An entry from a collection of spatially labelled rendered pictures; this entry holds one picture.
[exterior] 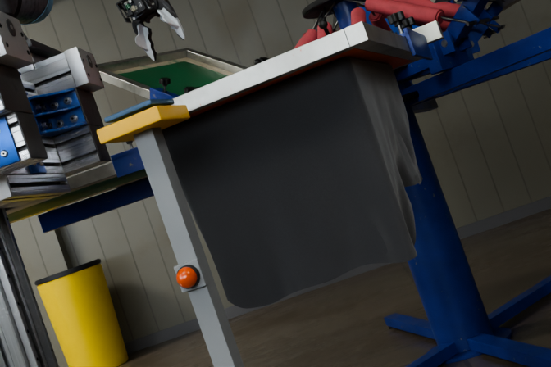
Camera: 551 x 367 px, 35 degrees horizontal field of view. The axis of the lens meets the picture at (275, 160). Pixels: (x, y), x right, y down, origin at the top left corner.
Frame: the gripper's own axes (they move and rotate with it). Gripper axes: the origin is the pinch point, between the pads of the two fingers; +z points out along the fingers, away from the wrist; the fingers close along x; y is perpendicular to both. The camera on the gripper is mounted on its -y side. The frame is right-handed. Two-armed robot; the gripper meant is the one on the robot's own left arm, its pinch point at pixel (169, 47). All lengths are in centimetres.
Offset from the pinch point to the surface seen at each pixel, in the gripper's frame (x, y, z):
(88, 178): -58, -36, 6
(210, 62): -63, -190, -47
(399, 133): 34, -14, 45
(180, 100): 7.9, 28.0, 20.1
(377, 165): 33, 17, 51
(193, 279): 2, 49, 54
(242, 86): 20.7, 27.4, 24.7
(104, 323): -264, -307, 24
